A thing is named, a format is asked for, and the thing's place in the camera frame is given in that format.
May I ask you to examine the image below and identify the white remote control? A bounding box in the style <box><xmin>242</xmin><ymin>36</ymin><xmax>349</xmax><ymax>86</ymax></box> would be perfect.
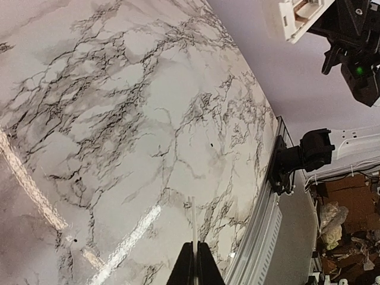
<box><xmin>262</xmin><ymin>0</ymin><xmax>333</xmax><ymax>44</ymax></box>

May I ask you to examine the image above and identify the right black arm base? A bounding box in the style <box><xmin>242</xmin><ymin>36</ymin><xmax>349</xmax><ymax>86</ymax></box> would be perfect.
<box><xmin>267</xmin><ymin>135</ymin><xmax>302</xmax><ymax>195</ymax></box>

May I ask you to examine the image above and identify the white battery cover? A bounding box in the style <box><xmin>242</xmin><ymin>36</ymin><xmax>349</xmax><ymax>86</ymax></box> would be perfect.
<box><xmin>185</xmin><ymin>196</ymin><xmax>198</xmax><ymax>284</ymax></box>

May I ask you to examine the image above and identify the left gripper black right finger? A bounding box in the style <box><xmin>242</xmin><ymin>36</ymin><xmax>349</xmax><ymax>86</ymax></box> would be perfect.
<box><xmin>197</xmin><ymin>242</ymin><xmax>225</xmax><ymax>285</ymax></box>

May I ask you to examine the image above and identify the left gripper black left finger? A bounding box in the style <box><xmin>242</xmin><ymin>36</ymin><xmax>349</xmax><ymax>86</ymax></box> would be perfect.
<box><xmin>167</xmin><ymin>242</ymin><xmax>195</xmax><ymax>285</ymax></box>

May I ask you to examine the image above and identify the front aluminium rail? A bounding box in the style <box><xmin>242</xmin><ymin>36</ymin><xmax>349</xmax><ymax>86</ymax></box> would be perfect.
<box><xmin>225</xmin><ymin>116</ymin><xmax>293</xmax><ymax>285</ymax></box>

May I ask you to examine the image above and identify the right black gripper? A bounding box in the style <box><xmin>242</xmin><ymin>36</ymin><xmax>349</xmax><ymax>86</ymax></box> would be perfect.
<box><xmin>308</xmin><ymin>1</ymin><xmax>379</xmax><ymax>107</ymax></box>

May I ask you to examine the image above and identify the cardboard and clutter pile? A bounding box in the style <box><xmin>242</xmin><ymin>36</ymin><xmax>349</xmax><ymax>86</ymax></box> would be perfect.
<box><xmin>309</xmin><ymin>173</ymin><xmax>379</xmax><ymax>284</ymax></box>

